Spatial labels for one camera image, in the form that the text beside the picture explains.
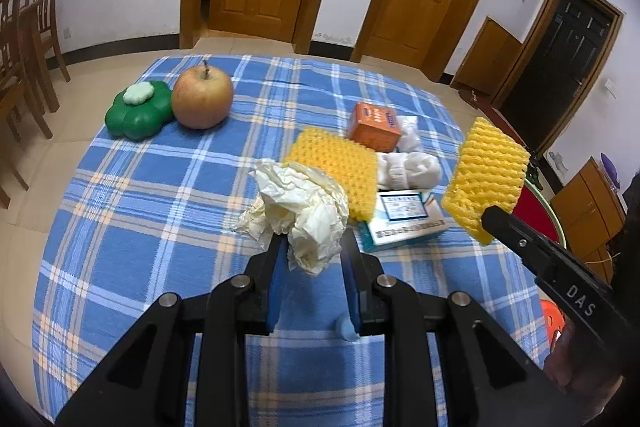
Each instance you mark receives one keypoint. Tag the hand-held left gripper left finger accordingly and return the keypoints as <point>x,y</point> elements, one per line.
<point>275,297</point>

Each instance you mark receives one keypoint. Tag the yellow foam fruit net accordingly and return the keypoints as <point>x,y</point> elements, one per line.
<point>335,162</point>
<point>487,172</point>

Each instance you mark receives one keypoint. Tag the purple item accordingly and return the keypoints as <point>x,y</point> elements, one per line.
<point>611,169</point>

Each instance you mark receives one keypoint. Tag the white wall switch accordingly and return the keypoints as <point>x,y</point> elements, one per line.
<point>609,85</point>

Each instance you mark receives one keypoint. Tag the small orange carton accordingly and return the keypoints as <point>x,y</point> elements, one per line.
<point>375,127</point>

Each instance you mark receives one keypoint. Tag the orange plastic stool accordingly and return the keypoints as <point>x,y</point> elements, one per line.
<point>552,322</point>

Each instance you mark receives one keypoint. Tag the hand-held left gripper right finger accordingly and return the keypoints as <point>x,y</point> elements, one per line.
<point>351,297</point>

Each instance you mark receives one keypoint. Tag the white sock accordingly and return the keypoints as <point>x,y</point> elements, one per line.
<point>410,132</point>
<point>407,171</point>

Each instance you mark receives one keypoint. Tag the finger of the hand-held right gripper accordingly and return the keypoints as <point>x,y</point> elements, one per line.
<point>510,232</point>

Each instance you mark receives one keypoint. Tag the green clover-shaped box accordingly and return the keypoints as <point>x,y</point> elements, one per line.
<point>140,112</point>

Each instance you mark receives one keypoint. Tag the brown wooden chair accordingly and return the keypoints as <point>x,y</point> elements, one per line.
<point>45,22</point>
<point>12,57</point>

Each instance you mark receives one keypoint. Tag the cream tissue paper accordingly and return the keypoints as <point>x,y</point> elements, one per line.
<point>300,202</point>

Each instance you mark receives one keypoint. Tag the small pale blue cap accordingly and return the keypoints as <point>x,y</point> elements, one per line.
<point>346,328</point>

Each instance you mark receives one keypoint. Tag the black entrance door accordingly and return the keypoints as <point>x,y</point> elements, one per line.
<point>560,62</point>

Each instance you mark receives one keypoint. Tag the person's right hand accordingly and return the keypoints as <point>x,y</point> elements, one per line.
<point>565,357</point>

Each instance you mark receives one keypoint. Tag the blue plaid tablecloth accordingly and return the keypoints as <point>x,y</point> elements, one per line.
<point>150,207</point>

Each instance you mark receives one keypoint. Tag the red yellow apple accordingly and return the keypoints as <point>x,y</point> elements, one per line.
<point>202,99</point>

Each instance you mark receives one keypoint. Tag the long wooden sideboard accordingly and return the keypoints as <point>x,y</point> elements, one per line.
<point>590,202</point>

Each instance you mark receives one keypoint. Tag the low wooden shoe cabinet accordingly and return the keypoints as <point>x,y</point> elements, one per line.
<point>487,57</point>

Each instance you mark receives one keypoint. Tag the red bin with green rim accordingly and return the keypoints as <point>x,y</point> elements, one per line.
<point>535,212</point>

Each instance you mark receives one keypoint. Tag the white blue medicine box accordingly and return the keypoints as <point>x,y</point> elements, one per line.
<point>405,217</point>

